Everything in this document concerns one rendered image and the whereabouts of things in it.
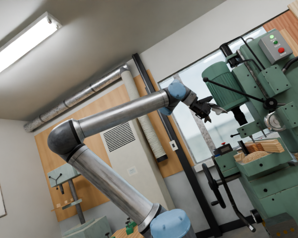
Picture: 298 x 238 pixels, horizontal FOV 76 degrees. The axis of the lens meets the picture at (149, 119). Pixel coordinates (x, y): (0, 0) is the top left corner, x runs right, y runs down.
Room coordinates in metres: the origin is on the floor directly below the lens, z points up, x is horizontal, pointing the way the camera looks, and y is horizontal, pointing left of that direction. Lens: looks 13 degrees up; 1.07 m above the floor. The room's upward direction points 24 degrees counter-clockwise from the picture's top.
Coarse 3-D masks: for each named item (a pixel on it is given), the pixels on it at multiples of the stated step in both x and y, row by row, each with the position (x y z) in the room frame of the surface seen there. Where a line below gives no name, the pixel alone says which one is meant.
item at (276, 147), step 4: (264, 144) 1.04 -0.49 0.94; (268, 144) 0.98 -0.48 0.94; (272, 144) 0.93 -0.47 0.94; (276, 144) 0.89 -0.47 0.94; (280, 144) 0.89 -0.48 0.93; (264, 148) 1.07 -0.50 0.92; (268, 148) 1.01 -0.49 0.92; (272, 148) 0.96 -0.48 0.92; (276, 148) 0.91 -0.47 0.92; (280, 148) 0.89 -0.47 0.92; (276, 152) 0.93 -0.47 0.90; (280, 152) 0.89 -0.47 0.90
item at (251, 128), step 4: (256, 120) 1.20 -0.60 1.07; (260, 120) 1.20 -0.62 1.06; (248, 124) 1.21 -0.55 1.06; (252, 124) 1.21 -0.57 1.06; (256, 124) 1.20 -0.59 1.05; (240, 128) 1.22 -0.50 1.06; (244, 128) 1.21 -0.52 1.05; (248, 128) 1.21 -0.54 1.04; (252, 128) 1.21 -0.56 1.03; (256, 128) 1.20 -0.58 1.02; (264, 128) 1.20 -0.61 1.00; (240, 132) 1.22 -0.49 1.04; (244, 132) 1.22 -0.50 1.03; (248, 132) 1.21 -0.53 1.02; (252, 132) 1.21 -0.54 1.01; (256, 132) 1.21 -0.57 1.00; (240, 136) 1.28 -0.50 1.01; (244, 136) 1.22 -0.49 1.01; (252, 136) 1.24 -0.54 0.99
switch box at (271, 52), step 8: (272, 32) 1.02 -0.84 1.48; (264, 40) 1.03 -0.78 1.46; (280, 40) 1.01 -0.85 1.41; (264, 48) 1.05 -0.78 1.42; (272, 48) 1.02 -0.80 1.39; (288, 48) 1.01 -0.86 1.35; (272, 56) 1.03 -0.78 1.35; (280, 56) 1.02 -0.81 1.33; (288, 56) 1.05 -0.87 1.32; (272, 64) 1.08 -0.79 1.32
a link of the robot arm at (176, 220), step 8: (160, 216) 0.83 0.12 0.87; (168, 216) 0.79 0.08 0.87; (176, 216) 0.76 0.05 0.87; (184, 216) 0.76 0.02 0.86; (152, 224) 0.78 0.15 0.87; (160, 224) 0.75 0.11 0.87; (168, 224) 0.73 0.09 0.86; (176, 224) 0.73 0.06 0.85; (184, 224) 0.75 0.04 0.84; (152, 232) 0.76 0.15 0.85; (160, 232) 0.73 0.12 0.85; (168, 232) 0.72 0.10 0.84; (176, 232) 0.72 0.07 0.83; (184, 232) 0.73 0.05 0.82; (192, 232) 0.76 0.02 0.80
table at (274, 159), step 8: (272, 152) 0.98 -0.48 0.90; (288, 152) 0.95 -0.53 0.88; (256, 160) 0.98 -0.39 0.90; (264, 160) 0.97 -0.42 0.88; (272, 160) 0.97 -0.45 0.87; (280, 160) 0.96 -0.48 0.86; (288, 160) 0.96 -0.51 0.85; (232, 168) 1.21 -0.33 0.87; (240, 168) 1.11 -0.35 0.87; (248, 168) 0.99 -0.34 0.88; (256, 168) 0.98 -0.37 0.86; (264, 168) 0.97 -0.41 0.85; (224, 176) 1.21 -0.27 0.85; (248, 176) 0.99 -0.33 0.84
